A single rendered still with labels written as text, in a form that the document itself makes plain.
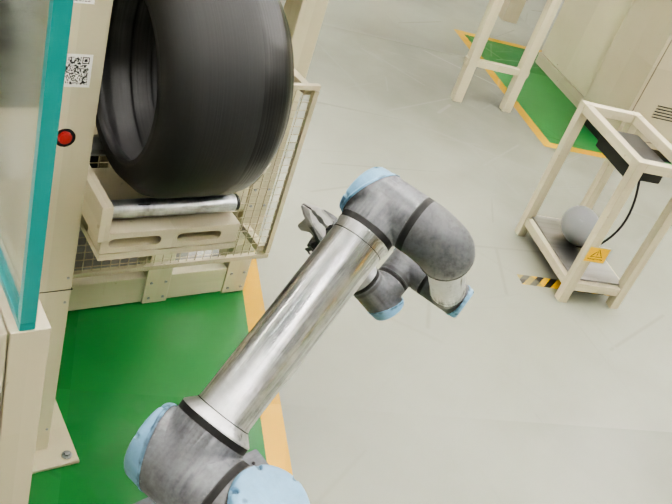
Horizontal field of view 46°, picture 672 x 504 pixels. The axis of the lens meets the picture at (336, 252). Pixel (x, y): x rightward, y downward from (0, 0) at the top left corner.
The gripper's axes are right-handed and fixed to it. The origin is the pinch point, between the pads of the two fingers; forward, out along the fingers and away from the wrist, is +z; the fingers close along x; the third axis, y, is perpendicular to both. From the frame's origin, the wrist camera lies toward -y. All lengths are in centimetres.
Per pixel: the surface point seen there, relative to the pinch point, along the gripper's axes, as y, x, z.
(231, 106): -11.8, -8.0, 32.5
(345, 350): 87, 42, -86
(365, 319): 93, 65, -92
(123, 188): 45, -5, 27
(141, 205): 22.8, -18.8, 25.5
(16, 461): -24, -92, 26
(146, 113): 38, 12, 37
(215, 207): 19.9, -5.6, 11.9
